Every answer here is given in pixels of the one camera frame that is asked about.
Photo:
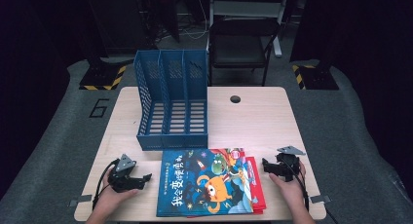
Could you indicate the black metal truss stand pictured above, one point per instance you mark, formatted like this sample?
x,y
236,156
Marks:
x,y
152,22

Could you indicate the blue monster picture book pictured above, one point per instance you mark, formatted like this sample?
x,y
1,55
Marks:
x,y
195,185

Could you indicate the black yellow-striped stand base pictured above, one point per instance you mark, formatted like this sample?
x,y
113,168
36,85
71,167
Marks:
x,y
318,78
100,78

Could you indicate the blue plastic file rack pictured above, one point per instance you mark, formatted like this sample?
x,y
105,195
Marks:
x,y
175,87

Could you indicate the person's left hand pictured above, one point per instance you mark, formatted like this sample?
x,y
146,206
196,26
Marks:
x,y
110,201

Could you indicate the grey tape piece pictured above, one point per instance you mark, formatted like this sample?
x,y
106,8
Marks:
x,y
319,199
80,199

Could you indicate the black folding chair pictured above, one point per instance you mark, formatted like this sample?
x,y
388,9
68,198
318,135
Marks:
x,y
238,50

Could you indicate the person's right hand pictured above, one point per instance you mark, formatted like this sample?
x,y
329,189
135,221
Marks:
x,y
293,194

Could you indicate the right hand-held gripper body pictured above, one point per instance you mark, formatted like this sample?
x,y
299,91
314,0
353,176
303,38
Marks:
x,y
288,167

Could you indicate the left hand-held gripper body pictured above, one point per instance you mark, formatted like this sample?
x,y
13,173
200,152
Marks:
x,y
125,180

